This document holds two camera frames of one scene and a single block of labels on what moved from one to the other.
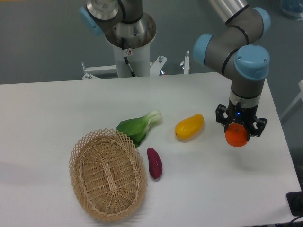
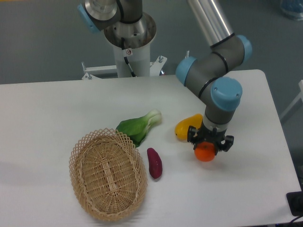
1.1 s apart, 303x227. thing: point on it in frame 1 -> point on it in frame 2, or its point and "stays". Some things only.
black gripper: x=237 y=113 -> x=214 y=136
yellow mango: x=188 y=127 stays
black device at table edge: x=295 y=200 stays
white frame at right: x=294 y=102 stays
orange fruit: x=236 y=135 -> x=205 y=151
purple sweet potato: x=155 y=163 stays
